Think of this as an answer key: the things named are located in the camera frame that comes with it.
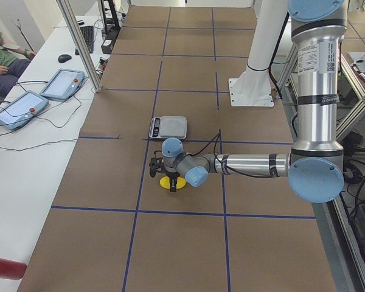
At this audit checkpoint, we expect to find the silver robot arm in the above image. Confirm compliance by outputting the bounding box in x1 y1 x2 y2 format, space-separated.
150 1 348 203

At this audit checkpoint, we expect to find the blue teach pendant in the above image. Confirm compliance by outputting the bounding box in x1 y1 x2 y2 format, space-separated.
0 91 49 130
40 68 85 100

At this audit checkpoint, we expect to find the black box with label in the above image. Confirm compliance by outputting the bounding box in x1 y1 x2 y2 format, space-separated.
101 40 114 55

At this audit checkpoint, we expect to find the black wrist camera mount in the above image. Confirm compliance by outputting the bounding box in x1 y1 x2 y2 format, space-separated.
149 156 165 178

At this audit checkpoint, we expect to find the near blue teach pendant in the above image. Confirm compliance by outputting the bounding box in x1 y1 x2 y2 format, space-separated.
0 91 49 130

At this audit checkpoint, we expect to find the black computer mouse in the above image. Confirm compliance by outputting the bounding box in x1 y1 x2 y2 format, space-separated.
58 54 72 64

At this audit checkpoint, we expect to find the white camera post base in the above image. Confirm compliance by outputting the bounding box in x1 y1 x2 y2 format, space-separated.
229 0 288 107

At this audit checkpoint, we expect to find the red fire extinguisher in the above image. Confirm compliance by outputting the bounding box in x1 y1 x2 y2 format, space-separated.
0 258 27 280

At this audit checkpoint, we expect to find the aluminium frame post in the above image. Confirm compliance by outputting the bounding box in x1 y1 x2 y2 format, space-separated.
56 0 102 92

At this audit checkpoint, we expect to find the seated person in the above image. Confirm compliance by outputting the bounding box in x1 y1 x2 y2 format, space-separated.
0 32 37 98

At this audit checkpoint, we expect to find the silver electronic kitchen scale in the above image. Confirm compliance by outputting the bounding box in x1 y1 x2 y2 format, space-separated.
148 116 187 139

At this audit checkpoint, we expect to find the far blue teach pendant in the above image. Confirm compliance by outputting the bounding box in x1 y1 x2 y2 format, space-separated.
40 68 85 100

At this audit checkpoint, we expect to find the black keyboard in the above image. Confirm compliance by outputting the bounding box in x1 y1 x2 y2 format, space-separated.
80 26 94 54

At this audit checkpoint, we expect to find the yellow mango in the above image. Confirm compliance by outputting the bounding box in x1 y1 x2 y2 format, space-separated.
159 176 186 190

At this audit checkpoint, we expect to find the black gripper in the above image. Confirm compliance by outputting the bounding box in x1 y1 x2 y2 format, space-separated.
165 169 180 192

